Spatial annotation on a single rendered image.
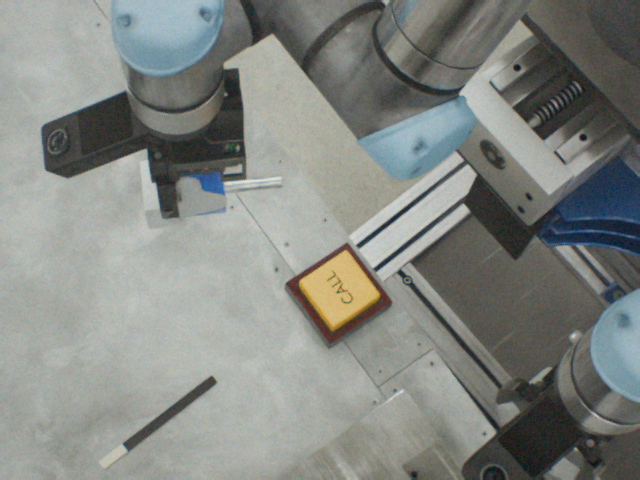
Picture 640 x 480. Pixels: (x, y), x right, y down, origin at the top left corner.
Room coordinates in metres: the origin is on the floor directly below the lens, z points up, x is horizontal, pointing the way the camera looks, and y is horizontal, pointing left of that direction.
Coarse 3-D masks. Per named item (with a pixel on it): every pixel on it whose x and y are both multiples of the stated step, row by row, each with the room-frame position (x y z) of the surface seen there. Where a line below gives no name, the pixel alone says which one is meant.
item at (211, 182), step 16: (144, 160) 0.41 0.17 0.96; (144, 176) 0.40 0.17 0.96; (192, 176) 0.41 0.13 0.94; (208, 176) 0.41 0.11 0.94; (272, 176) 0.43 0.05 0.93; (144, 192) 0.38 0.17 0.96; (224, 192) 0.40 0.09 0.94; (224, 208) 0.39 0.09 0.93; (160, 224) 0.37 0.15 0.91; (176, 224) 0.37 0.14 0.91
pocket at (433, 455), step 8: (432, 448) 0.21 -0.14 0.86; (440, 448) 0.21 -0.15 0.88; (416, 456) 0.20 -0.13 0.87; (424, 456) 0.20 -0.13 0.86; (432, 456) 0.20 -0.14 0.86; (440, 456) 0.20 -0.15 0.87; (448, 456) 0.20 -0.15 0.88; (408, 464) 0.19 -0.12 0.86; (416, 464) 0.19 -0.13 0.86; (424, 464) 0.19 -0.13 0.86; (432, 464) 0.19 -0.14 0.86; (440, 464) 0.20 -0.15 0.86; (448, 464) 0.19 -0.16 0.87; (408, 472) 0.18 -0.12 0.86; (416, 472) 0.18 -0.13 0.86; (424, 472) 0.19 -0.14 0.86; (432, 472) 0.19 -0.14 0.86; (440, 472) 0.19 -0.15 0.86; (448, 472) 0.19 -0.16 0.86; (456, 472) 0.19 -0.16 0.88
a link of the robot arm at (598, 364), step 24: (624, 312) 0.24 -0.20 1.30; (600, 336) 0.23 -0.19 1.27; (624, 336) 0.22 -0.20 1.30; (576, 360) 0.22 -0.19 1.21; (600, 360) 0.21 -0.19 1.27; (624, 360) 0.21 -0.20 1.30; (576, 384) 0.21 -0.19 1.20; (600, 384) 0.20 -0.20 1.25; (624, 384) 0.20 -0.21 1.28; (600, 408) 0.19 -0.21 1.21; (624, 408) 0.19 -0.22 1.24
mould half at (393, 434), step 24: (384, 408) 0.23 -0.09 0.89; (408, 408) 0.24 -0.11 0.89; (360, 432) 0.21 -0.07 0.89; (384, 432) 0.21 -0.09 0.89; (408, 432) 0.22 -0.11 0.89; (432, 432) 0.22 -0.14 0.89; (312, 456) 0.18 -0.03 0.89; (336, 456) 0.18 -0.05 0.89; (360, 456) 0.19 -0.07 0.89; (384, 456) 0.19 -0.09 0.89; (408, 456) 0.19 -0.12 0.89
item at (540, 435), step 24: (552, 384) 0.23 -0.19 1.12; (528, 408) 0.21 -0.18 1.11; (552, 408) 0.21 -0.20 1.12; (504, 432) 0.19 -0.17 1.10; (528, 432) 0.19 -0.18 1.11; (552, 432) 0.19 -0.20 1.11; (576, 432) 0.19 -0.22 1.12; (480, 456) 0.17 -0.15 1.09; (504, 456) 0.17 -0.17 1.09; (528, 456) 0.17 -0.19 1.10; (552, 456) 0.18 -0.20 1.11
